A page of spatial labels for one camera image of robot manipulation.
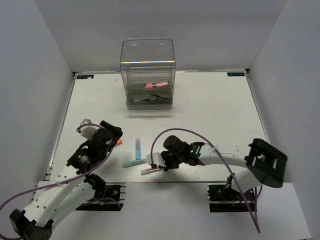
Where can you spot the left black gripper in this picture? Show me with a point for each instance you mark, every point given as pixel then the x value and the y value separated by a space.
pixel 118 134

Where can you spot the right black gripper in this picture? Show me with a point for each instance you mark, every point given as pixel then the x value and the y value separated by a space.
pixel 164 155

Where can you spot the orange capped highlighter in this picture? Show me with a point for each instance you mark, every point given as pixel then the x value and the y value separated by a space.
pixel 119 142

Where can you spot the green highlighter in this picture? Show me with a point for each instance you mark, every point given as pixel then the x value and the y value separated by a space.
pixel 133 163

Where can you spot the red pen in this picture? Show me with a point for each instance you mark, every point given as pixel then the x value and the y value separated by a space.
pixel 148 171

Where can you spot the green pen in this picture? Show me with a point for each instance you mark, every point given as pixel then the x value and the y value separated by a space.
pixel 146 100

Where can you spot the pink capped marker tube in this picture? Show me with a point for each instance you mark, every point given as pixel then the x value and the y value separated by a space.
pixel 157 85

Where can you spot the clear acrylic drawer organizer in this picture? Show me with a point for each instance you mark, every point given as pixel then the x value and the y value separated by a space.
pixel 148 60

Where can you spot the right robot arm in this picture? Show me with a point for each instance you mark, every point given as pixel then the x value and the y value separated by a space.
pixel 264 165

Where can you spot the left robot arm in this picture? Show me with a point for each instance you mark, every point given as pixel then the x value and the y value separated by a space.
pixel 75 185

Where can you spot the blue highlighter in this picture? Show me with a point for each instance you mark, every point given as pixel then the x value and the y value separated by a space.
pixel 137 149

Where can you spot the left blue table label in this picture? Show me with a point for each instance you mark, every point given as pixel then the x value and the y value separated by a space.
pixel 85 77

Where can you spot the blue table label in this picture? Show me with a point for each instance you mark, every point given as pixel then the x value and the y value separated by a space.
pixel 235 74
pixel 85 77

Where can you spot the right blue table label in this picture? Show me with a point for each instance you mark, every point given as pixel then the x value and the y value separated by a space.
pixel 235 74

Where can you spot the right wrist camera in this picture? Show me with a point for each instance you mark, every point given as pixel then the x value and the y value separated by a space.
pixel 156 161

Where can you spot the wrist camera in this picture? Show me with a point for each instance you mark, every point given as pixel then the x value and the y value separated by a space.
pixel 156 161
pixel 87 130

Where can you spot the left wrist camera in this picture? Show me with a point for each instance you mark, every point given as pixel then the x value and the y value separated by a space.
pixel 87 130

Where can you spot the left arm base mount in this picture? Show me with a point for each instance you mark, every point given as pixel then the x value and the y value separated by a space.
pixel 112 201

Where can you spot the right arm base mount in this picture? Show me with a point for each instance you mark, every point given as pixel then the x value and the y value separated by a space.
pixel 225 200

